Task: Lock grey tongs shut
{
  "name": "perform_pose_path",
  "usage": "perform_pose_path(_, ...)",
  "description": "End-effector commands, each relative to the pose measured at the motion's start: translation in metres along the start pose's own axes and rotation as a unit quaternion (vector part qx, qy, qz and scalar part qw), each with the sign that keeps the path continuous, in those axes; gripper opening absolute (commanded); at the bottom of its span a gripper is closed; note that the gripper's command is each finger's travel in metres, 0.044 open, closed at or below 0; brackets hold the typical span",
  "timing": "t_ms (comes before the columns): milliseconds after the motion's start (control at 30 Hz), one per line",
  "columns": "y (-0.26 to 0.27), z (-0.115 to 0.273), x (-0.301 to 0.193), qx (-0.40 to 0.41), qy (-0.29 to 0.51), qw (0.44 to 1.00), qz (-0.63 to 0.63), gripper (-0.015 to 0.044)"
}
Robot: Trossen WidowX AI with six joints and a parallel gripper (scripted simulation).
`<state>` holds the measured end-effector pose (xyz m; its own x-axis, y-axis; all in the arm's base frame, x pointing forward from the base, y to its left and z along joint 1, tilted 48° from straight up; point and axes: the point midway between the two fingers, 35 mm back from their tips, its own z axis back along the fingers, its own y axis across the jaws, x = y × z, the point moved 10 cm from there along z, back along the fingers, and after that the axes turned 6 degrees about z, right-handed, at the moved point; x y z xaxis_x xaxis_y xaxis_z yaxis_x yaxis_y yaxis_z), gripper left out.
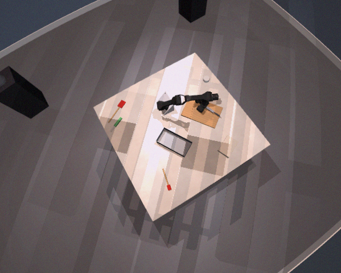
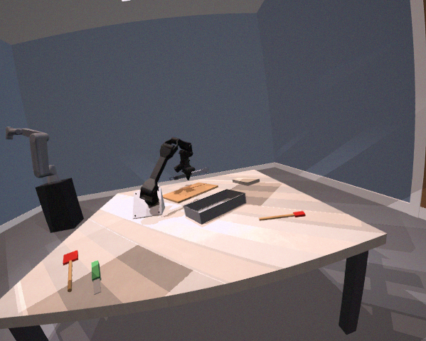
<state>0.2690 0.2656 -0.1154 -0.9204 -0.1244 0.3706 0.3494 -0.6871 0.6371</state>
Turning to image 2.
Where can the light wooden board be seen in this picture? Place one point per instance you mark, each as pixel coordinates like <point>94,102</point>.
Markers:
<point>189,192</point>

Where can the red mallet with wooden handle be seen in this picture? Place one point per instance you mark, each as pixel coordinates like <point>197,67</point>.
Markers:
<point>68,259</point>

